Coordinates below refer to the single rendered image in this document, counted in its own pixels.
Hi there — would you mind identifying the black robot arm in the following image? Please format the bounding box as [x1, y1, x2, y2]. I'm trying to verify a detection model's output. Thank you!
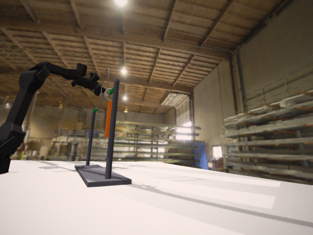
[0, 62, 87, 175]

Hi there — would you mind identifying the orange handle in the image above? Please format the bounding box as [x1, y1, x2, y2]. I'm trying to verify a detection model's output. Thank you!
[104, 88, 112, 138]

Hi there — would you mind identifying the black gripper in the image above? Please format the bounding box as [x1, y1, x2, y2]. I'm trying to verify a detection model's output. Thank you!
[83, 78, 106, 96]

